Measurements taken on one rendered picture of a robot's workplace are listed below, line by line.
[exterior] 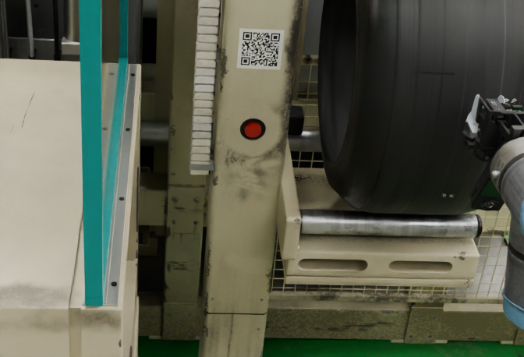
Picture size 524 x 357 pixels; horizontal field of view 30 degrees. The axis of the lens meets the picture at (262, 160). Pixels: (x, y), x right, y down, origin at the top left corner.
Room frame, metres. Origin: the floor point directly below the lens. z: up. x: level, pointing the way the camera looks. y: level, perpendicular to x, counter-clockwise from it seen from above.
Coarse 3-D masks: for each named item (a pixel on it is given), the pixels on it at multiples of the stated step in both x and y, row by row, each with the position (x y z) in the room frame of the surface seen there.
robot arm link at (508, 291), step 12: (516, 252) 0.99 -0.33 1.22; (516, 264) 0.98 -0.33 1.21; (516, 276) 0.98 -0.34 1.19; (504, 288) 1.01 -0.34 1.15; (516, 288) 0.98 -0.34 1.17; (504, 300) 1.00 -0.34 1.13; (516, 300) 0.97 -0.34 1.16; (504, 312) 1.00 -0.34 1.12; (516, 312) 0.97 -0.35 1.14; (516, 324) 0.97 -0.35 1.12
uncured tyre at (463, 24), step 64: (384, 0) 1.42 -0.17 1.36; (448, 0) 1.42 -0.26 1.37; (512, 0) 1.44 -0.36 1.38; (320, 64) 1.76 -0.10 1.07; (384, 64) 1.36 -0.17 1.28; (448, 64) 1.36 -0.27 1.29; (512, 64) 1.37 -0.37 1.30; (320, 128) 1.65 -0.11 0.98; (384, 128) 1.33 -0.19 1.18; (448, 128) 1.33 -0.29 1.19; (384, 192) 1.35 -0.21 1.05
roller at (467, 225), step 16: (304, 224) 1.43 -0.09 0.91; (320, 224) 1.43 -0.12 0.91; (336, 224) 1.43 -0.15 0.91; (352, 224) 1.44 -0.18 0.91; (368, 224) 1.44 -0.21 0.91; (384, 224) 1.45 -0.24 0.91; (400, 224) 1.45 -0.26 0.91; (416, 224) 1.45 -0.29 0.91; (432, 224) 1.46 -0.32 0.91; (448, 224) 1.46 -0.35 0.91; (464, 224) 1.47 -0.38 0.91; (480, 224) 1.47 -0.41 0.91
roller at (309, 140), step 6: (306, 132) 1.73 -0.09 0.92; (312, 132) 1.73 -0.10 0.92; (318, 132) 1.73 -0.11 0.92; (294, 138) 1.71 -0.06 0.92; (300, 138) 1.71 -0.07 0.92; (306, 138) 1.71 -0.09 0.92; (312, 138) 1.72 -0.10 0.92; (318, 138) 1.72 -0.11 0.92; (294, 144) 1.71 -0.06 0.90; (300, 144) 1.71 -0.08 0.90; (306, 144) 1.71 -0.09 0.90; (312, 144) 1.71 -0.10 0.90; (318, 144) 1.71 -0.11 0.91; (294, 150) 1.71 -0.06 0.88; (300, 150) 1.71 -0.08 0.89; (306, 150) 1.71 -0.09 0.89; (312, 150) 1.71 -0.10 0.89; (318, 150) 1.71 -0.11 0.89
